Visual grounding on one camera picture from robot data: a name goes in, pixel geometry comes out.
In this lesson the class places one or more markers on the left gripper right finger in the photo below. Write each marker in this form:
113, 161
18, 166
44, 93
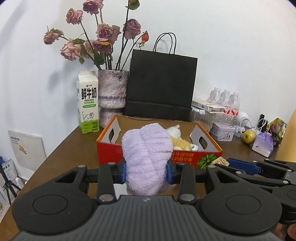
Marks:
171, 172

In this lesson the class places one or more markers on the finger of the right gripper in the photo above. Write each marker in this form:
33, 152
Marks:
249, 167

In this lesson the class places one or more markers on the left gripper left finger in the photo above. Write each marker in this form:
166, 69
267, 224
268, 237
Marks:
121, 172

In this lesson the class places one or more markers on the corgi plush toy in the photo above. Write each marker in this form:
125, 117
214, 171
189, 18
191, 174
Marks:
179, 144

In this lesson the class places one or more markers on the purple fluffy towel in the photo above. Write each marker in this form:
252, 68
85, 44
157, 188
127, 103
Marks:
146, 157

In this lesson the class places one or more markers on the clear plastic item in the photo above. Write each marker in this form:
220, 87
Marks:
221, 161

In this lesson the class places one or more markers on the orange cardboard box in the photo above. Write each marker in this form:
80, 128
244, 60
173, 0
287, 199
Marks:
109, 141

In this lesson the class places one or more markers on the purple tissue pack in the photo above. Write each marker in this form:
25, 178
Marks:
263, 144

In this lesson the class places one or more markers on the green yellow apple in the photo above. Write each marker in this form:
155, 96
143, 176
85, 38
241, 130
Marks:
249, 136

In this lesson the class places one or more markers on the small white jar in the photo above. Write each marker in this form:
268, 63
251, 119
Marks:
194, 147

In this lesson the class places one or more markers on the floral metal tin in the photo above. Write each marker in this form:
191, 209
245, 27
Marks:
222, 132

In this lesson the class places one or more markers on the colourful snack packet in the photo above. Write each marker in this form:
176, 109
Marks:
277, 128

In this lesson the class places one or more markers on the clear seed container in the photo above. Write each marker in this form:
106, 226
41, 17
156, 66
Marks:
204, 118

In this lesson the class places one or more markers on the water bottle right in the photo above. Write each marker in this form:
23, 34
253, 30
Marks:
234, 103

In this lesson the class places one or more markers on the water bottle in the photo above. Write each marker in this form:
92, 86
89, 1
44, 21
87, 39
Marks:
214, 95
224, 100
234, 103

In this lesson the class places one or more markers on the flat white cardboard package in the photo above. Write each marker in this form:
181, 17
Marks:
207, 106

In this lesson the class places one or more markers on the water bottle middle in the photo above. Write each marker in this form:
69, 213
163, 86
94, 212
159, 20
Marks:
224, 100

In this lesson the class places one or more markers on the water bottle left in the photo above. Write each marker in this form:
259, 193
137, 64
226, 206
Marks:
214, 95

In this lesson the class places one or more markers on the purple textured vase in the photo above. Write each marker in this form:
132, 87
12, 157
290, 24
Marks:
112, 86

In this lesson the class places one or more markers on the black paper bag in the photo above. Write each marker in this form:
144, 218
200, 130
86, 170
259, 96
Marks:
160, 85

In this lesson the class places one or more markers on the fresh milk carton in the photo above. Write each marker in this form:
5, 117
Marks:
87, 97

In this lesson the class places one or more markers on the white booklet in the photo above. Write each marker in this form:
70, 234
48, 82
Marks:
28, 149

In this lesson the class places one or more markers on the black tripod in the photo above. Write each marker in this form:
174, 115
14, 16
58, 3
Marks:
9, 186

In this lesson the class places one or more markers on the blue leaflet stack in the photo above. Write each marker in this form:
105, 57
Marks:
10, 170

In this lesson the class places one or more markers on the dried rose bouquet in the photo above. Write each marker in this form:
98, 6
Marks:
111, 40

